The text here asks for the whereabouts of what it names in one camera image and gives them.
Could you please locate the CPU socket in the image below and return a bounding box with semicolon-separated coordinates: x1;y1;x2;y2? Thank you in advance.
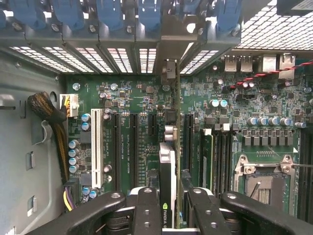
233;155;300;216

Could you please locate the black long expansion slot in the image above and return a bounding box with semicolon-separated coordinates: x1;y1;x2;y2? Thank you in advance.
129;113;139;189
112;112;122;193
182;113;194;172

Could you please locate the black power connector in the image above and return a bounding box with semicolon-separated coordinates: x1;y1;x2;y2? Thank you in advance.
63;177;80;212

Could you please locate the white PCI expansion slot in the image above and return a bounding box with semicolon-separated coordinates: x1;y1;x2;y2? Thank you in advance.
90;108;103;189

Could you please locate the black short expansion slot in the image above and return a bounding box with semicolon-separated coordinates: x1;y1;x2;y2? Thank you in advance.
147;114;157;138

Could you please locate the green motherboard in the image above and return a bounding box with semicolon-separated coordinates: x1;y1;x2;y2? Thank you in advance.
65;52;313;221

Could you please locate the white power connector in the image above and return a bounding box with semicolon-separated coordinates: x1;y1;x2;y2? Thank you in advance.
59;94;79;118

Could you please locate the open grey PC case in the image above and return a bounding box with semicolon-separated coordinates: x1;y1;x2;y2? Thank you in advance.
0;0;313;235

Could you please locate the silver USB port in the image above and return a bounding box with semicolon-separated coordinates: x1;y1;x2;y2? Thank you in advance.
224;55;238;73
240;55;253;73

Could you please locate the perforated metal slot cover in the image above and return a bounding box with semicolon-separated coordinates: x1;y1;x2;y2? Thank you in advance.
64;26;114;74
134;30;158;74
24;25;95;74
179;31;243;75
0;25;75;74
98;29;134;74

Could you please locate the silver ethernet port block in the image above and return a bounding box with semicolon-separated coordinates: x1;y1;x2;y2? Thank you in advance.
278;52;296;79

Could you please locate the braided power wire bundle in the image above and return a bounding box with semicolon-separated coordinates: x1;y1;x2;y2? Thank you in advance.
27;92;70;189

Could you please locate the red black twisted wire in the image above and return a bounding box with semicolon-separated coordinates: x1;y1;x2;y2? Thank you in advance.
228;61;313;89

